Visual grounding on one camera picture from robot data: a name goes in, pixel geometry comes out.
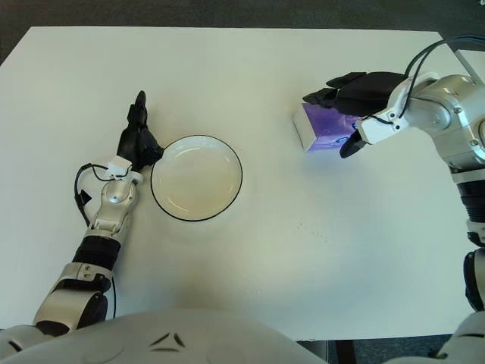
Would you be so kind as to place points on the white neighbouring table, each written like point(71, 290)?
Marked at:
point(468, 64)

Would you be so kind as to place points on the purple tissue paper pack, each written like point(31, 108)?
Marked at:
point(326, 127)

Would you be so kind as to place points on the grey robot torso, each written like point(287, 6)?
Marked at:
point(170, 337)

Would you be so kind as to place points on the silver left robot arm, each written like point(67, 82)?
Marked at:
point(113, 197)

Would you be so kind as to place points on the dark table leg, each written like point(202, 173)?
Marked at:
point(326, 352)

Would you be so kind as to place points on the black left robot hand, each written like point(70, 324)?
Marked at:
point(134, 142)

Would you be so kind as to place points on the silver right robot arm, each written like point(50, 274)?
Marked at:
point(451, 121)

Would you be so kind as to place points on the white plate with black rim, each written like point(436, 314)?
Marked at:
point(197, 182)

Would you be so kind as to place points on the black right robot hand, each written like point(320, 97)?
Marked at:
point(365, 91)

